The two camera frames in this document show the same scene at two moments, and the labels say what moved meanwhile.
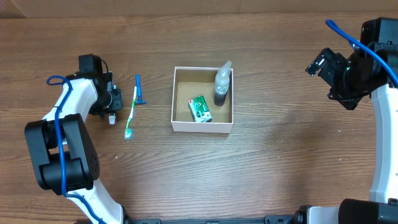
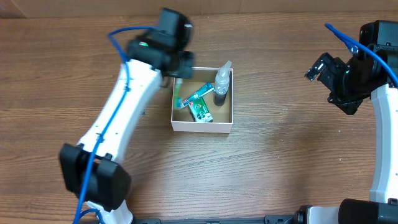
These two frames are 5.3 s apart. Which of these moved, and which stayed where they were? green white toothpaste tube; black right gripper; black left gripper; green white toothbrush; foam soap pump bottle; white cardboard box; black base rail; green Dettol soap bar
Moved: green white toothbrush; green white toothpaste tube; black left gripper
Stayed: foam soap pump bottle; black base rail; black right gripper; white cardboard box; green Dettol soap bar
